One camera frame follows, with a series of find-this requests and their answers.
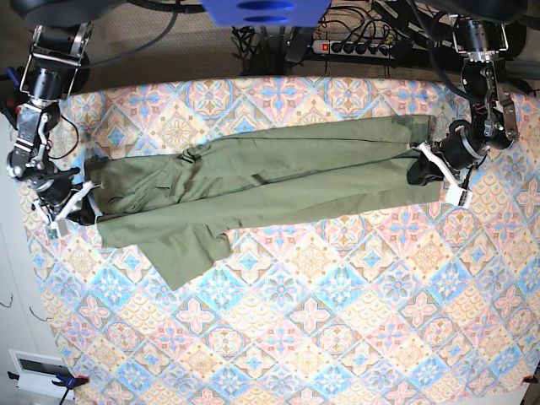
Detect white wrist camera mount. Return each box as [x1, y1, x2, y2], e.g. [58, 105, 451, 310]
[32, 179, 102, 240]
[408, 142, 473, 208]

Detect white wall outlet box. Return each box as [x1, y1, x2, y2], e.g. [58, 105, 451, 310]
[8, 349, 70, 400]

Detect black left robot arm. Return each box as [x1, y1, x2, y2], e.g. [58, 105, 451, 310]
[407, 3, 520, 186]

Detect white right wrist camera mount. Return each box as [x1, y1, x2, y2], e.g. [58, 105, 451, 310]
[32, 179, 102, 240]

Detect colourful patterned tablecloth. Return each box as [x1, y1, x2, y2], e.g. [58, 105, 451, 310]
[1, 95, 539, 404]

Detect orange clamp lower right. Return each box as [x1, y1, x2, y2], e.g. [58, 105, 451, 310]
[522, 375, 539, 385]

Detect olive green t-shirt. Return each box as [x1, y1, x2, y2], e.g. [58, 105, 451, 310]
[84, 116, 440, 289]

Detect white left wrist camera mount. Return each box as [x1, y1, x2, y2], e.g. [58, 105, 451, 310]
[408, 142, 473, 208]

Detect blue orange clamp lower left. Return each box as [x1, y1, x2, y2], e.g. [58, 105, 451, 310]
[8, 371, 89, 404]

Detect white power strip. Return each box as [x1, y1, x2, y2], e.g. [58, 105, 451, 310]
[311, 40, 392, 58]

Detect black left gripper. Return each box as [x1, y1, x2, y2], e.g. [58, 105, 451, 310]
[407, 154, 443, 186]

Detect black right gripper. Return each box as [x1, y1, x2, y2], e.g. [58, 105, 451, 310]
[67, 196, 97, 226]

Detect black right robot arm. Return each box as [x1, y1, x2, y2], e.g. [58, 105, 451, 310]
[7, 23, 95, 226]

